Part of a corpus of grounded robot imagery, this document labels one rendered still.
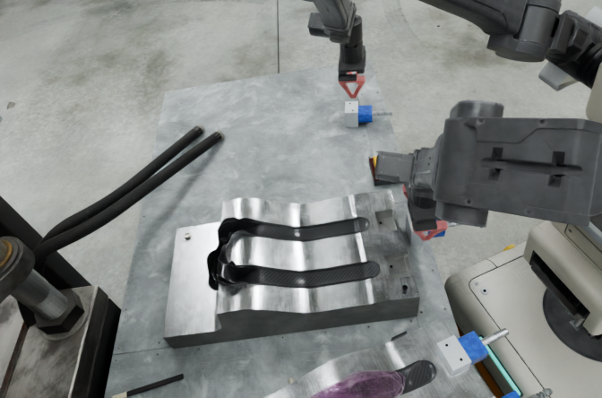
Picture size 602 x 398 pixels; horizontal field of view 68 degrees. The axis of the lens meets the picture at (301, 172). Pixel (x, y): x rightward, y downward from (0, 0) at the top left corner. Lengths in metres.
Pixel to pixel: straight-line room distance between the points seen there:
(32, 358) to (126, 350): 0.22
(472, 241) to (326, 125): 0.97
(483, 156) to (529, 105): 2.29
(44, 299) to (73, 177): 1.73
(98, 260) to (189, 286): 1.35
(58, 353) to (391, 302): 0.71
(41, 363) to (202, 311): 0.38
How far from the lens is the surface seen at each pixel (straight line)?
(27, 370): 1.18
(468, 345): 0.88
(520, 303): 1.62
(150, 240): 1.18
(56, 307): 1.12
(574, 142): 0.37
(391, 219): 1.00
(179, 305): 0.98
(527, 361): 1.54
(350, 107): 1.27
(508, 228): 2.11
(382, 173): 0.85
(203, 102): 1.49
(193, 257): 1.03
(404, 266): 0.94
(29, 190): 2.86
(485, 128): 0.40
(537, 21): 0.83
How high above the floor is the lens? 1.68
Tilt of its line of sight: 48 degrees down
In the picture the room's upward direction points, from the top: 11 degrees counter-clockwise
